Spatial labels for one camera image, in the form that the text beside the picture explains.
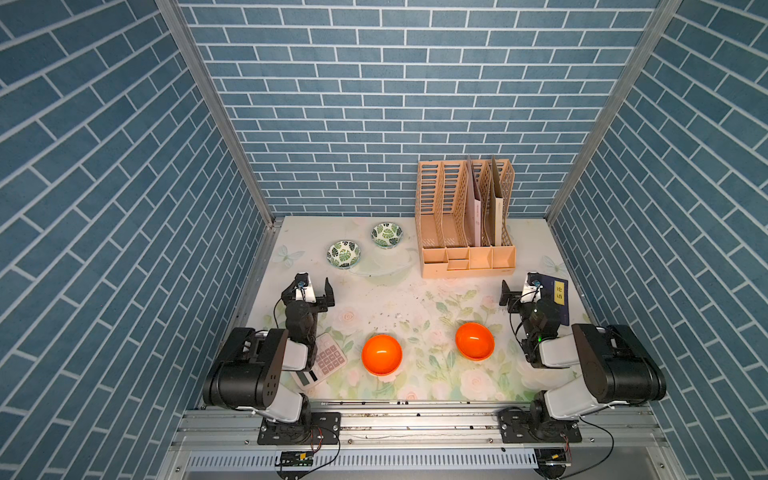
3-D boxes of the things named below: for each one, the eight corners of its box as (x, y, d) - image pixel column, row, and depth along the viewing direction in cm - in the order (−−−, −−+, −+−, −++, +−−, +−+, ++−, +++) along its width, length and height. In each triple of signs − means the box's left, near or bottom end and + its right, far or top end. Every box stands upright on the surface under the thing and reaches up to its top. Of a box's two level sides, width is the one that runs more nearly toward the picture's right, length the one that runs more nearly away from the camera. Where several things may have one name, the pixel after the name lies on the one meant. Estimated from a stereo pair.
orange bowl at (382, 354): (361, 377, 83) (360, 372, 80) (364, 340, 90) (363, 334, 87) (402, 377, 83) (402, 372, 80) (402, 340, 90) (402, 334, 87)
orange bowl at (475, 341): (457, 363, 86) (460, 358, 83) (453, 328, 93) (455, 322, 90) (494, 363, 86) (498, 358, 83) (487, 328, 93) (490, 322, 90)
